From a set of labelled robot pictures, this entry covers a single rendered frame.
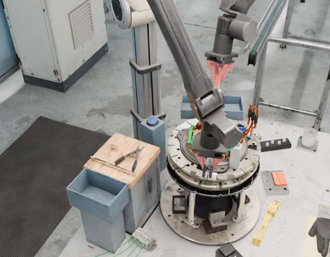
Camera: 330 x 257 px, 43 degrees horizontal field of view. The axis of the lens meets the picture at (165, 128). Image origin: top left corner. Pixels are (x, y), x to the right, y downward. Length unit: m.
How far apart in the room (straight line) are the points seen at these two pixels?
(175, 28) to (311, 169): 1.09
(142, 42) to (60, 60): 2.00
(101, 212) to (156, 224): 0.32
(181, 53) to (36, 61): 2.81
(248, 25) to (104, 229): 0.80
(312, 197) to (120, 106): 2.10
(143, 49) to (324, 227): 0.95
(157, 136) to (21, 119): 2.05
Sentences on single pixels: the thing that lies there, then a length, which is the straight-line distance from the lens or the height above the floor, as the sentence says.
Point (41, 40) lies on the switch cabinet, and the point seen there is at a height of 0.48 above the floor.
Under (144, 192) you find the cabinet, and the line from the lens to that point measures 1.53.
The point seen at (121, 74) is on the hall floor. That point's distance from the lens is 3.91.
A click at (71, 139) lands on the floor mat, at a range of 3.23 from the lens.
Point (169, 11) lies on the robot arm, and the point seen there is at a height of 1.66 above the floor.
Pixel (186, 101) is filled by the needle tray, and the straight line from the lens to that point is 1.77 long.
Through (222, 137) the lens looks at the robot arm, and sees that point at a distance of 1.09.
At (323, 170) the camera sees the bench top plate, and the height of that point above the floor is 0.78.
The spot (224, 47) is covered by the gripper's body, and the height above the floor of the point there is 1.45.
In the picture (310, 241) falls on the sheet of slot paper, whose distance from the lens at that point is 1.65.
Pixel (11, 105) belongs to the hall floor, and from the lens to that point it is 3.75.
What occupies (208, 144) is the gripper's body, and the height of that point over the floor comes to 1.28.
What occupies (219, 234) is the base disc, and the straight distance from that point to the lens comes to 1.58.
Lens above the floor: 2.06
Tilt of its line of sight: 39 degrees down
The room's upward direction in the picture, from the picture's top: 1 degrees counter-clockwise
